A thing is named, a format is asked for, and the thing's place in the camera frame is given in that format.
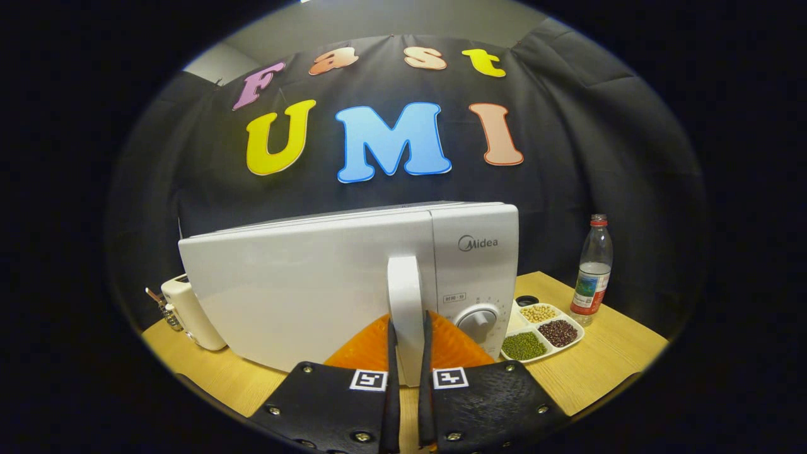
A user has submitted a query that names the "pile of dark red beans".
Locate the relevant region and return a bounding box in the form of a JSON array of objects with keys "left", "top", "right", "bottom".
[{"left": 538, "top": 319, "right": 579, "bottom": 348}]

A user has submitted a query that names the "clear plastic water bottle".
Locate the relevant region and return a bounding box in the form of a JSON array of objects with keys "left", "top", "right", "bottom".
[{"left": 570, "top": 214, "right": 613, "bottom": 327}]

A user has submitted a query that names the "white toaster oven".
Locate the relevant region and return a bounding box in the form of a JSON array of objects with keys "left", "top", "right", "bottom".
[{"left": 178, "top": 201, "right": 520, "bottom": 387}]

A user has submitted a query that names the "black backdrop cloth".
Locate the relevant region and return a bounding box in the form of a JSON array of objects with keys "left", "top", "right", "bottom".
[{"left": 104, "top": 19, "right": 707, "bottom": 341}]

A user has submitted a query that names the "white divided bean dish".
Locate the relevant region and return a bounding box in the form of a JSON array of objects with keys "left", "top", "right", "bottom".
[{"left": 501, "top": 295, "right": 585, "bottom": 364}]

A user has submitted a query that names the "pile of green beans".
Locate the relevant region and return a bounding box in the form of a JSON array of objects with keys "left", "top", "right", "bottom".
[{"left": 502, "top": 332, "right": 547, "bottom": 361}]

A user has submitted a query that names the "white pop-up toaster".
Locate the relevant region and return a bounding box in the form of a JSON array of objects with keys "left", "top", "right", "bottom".
[{"left": 161, "top": 275, "right": 228, "bottom": 351}]

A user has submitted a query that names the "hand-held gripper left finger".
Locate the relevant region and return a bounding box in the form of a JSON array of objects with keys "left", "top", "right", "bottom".
[{"left": 249, "top": 313, "right": 401, "bottom": 454}]

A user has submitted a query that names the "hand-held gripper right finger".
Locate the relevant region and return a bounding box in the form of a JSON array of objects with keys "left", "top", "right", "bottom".
[{"left": 418, "top": 310, "right": 571, "bottom": 454}]

